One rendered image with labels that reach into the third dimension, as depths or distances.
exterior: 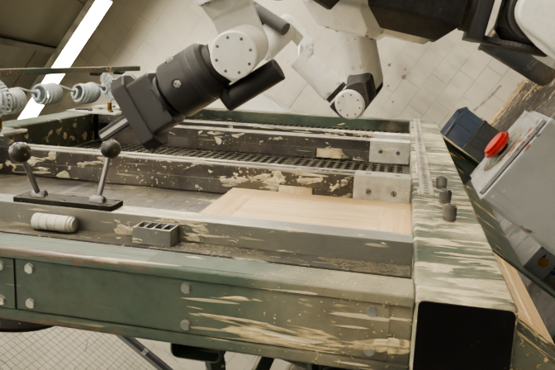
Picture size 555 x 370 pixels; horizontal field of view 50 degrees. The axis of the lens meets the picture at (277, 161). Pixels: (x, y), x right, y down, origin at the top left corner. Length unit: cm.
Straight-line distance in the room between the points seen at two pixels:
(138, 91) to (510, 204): 53
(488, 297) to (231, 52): 45
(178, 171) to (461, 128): 436
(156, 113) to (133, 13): 628
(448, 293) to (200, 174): 80
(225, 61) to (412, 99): 581
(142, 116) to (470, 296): 52
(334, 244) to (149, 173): 61
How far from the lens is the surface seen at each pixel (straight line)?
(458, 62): 665
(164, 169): 146
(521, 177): 73
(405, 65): 659
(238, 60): 82
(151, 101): 90
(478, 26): 120
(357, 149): 194
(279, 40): 155
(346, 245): 100
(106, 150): 116
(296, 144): 196
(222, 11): 90
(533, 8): 119
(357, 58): 148
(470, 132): 561
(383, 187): 135
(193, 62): 85
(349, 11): 113
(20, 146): 114
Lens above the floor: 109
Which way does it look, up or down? 4 degrees up
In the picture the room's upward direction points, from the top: 52 degrees counter-clockwise
